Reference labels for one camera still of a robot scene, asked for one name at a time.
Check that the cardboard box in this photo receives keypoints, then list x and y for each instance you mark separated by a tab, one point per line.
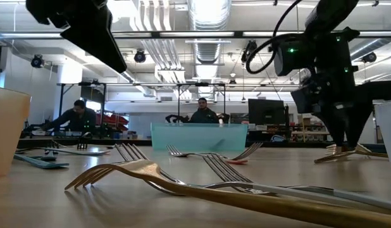
304	121

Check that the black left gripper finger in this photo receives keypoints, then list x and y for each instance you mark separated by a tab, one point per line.
100	38

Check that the tan plastic cup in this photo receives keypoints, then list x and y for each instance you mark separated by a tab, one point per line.
7	133

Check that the white cup at right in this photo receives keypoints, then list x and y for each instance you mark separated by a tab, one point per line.
388	133

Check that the cluttered background workbench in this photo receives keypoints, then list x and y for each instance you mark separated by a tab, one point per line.
40	134

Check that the teal plastic bin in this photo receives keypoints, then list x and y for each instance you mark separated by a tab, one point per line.
198	137

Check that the black background robot arm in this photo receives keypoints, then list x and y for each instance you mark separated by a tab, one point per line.
224	118
176	118

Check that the person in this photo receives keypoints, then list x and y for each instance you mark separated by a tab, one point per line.
78	120
203	116

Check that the cluttered background desk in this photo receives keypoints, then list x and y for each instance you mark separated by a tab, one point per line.
277	129

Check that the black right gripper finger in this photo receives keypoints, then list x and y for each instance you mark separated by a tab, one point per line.
360	107
322	107

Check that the black metal rig frame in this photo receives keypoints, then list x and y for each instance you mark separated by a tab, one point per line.
103	101

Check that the black overhead frame bar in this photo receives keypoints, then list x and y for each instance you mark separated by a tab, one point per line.
156	35

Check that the red storage object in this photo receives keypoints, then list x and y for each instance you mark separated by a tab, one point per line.
114	120

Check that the black table edge rail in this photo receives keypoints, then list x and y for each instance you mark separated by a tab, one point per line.
119	142

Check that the black hanging camera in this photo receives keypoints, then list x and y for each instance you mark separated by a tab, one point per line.
250	47
37	61
369	57
140	57

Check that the black computer monitor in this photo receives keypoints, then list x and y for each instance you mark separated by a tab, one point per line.
266	112

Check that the silver ventilation duct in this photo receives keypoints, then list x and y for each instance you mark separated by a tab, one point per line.
379	44
208	50

